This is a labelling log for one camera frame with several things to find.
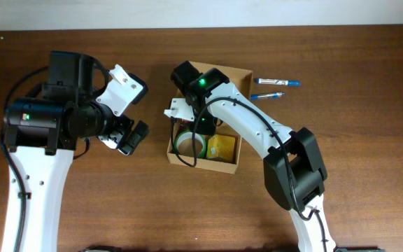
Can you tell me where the blue ballpoint pen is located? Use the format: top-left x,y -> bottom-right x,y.
250,92 -> 285,100

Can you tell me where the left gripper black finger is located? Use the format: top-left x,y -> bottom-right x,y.
118,120 -> 150,155
127,73 -> 148,104

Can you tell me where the yellow sticky note pad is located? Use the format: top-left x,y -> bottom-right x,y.
206,134 -> 236,162

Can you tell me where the brown cardboard box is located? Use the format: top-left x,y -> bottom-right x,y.
167,61 -> 253,174

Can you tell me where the blue white marker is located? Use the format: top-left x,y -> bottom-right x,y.
255,78 -> 301,86

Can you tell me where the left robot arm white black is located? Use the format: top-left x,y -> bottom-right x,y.
0,51 -> 149,251

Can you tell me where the green tape roll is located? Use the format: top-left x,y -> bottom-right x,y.
174,131 -> 206,158

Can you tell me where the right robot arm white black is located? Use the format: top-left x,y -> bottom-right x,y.
167,61 -> 338,251

